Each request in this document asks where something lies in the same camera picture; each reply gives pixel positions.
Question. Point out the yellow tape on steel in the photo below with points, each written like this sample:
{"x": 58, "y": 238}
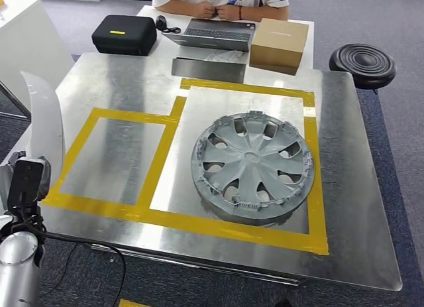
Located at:
{"x": 155, "y": 164}

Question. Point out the white desk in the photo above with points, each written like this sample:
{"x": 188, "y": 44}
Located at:
{"x": 165, "y": 46}

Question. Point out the brown cardboard box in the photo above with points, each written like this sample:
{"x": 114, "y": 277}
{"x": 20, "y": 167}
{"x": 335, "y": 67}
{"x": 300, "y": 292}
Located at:
{"x": 278, "y": 43}

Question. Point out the black round stool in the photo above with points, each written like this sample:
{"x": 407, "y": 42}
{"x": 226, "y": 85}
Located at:
{"x": 363, "y": 65}

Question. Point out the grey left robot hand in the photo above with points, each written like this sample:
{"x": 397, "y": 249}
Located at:
{"x": 4, "y": 182}

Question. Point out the person's left hand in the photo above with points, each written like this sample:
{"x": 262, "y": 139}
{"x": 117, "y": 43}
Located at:
{"x": 228, "y": 13}

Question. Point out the white curved plastic part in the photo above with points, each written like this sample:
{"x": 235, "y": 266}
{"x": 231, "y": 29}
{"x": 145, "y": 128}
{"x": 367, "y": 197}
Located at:
{"x": 46, "y": 125}

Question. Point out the person's right hand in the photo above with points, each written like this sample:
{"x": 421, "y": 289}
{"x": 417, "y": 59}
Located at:
{"x": 205, "y": 10}

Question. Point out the dark steel plate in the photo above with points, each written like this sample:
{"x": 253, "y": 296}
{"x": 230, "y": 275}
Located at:
{"x": 208, "y": 71}

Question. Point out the black computer mouse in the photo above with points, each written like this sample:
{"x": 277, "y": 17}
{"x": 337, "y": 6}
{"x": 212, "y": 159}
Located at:
{"x": 161, "y": 23}

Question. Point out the black carry case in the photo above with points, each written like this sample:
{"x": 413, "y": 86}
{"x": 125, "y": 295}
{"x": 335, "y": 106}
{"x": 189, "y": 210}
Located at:
{"x": 124, "y": 35}

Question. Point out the yellow tape outline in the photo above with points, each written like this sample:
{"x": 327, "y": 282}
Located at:
{"x": 132, "y": 303}

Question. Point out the grey flat case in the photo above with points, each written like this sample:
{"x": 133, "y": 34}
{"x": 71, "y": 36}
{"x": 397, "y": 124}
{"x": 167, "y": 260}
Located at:
{"x": 215, "y": 35}

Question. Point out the steel workbench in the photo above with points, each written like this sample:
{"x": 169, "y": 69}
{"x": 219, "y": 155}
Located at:
{"x": 348, "y": 164}

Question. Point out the grey plastic hubcap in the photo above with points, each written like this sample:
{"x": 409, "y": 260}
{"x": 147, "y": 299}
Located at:
{"x": 251, "y": 164}

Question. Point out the white partition panel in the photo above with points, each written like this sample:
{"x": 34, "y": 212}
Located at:
{"x": 33, "y": 46}

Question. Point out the steel table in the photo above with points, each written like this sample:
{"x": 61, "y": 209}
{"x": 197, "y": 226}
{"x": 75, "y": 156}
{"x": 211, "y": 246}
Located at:
{"x": 13, "y": 105}

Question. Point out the person's right forearm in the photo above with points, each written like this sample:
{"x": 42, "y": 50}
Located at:
{"x": 179, "y": 7}

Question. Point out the person's left forearm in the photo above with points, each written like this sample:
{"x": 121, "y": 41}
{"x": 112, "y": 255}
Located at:
{"x": 265, "y": 13}

